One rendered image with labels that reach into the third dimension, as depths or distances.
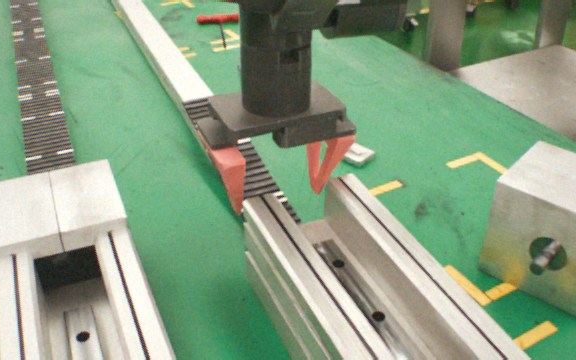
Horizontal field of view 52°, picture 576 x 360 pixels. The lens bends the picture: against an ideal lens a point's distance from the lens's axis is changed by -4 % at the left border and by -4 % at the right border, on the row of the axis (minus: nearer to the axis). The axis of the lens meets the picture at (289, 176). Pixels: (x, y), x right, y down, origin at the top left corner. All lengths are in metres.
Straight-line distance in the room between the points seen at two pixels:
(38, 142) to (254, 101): 0.31
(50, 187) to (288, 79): 0.21
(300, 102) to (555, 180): 0.22
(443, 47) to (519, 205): 1.90
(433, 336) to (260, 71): 0.23
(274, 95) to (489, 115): 0.42
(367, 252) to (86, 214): 0.21
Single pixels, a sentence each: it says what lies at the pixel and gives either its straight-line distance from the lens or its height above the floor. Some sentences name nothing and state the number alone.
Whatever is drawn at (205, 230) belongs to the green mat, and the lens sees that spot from 0.59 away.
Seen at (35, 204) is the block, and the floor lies 0.87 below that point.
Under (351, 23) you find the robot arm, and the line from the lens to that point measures 0.48.
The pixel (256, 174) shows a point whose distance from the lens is 0.64.
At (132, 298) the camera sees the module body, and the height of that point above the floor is 0.86.
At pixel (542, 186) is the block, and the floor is 0.87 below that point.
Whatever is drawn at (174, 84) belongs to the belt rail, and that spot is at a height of 0.81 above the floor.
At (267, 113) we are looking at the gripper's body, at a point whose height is 0.92.
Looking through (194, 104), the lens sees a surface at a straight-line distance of 0.73.
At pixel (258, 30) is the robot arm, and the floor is 0.99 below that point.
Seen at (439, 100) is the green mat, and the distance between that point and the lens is 0.86.
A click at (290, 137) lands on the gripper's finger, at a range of 0.49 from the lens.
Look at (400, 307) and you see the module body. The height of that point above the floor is 0.83.
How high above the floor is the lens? 1.14
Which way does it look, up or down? 33 degrees down
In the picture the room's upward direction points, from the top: straight up
